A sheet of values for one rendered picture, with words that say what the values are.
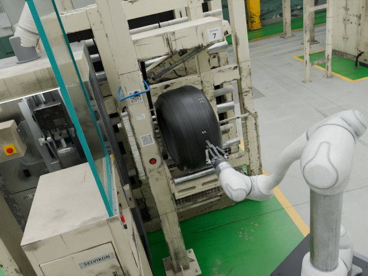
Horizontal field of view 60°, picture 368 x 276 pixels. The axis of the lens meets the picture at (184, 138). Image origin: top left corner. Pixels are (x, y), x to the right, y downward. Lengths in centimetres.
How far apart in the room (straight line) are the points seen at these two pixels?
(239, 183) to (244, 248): 142
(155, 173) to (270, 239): 124
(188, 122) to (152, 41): 59
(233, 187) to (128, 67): 89
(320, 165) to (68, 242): 101
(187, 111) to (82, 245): 92
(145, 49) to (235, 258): 176
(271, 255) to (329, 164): 187
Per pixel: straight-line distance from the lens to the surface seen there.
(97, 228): 141
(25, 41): 214
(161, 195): 223
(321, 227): 121
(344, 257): 154
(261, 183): 155
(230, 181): 148
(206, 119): 188
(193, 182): 213
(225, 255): 281
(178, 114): 186
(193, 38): 216
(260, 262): 274
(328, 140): 103
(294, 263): 177
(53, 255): 150
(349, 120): 115
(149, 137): 199
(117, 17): 181
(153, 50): 212
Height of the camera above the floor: 209
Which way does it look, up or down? 27 degrees down
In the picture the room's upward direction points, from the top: 12 degrees counter-clockwise
